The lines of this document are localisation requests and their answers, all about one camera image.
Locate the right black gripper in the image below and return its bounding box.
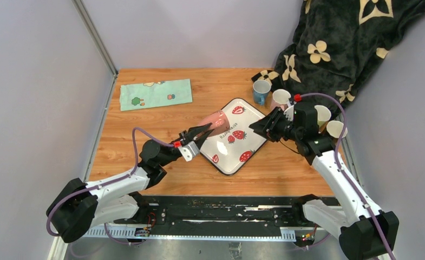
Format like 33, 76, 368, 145
250, 107, 302, 142

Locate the dusty pink faceted mug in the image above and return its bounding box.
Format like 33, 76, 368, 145
197, 110, 230, 137

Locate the light pink faceted mug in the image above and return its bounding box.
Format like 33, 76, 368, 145
270, 89, 291, 111

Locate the blue dotted mug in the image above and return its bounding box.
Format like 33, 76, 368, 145
252, 80, 271, 106

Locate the yellow-green faceted mug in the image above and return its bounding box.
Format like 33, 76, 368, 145
314, 105, 331, 128

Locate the black glossy mug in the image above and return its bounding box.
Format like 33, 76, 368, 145
326, 120, 348, 139

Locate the grey-blue small mug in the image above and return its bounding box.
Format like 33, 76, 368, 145
284, 105, 294, 121

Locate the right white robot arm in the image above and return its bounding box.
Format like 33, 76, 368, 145
249, 102, 399, 259

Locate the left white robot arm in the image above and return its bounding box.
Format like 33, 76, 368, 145
46, 123, 213, 243

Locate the strawberry print white tray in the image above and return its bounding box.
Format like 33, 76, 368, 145
200, 98, 267, 176

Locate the mint green printed cloth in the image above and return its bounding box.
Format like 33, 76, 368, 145
120, 79, 193, 112

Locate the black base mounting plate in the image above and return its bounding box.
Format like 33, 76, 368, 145
115, 196, 326, 239

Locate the black floral plush blanket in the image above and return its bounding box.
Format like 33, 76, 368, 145
252, 1, 425, 116

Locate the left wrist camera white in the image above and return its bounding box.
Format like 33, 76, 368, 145
178, 141, 200, 162

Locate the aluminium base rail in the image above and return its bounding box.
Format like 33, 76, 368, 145
50, 200, 396, 260

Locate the aluminium frame post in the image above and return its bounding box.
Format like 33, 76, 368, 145
71, 0, 118, 78

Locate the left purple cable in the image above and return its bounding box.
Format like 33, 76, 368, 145
46, 127, 182, 246

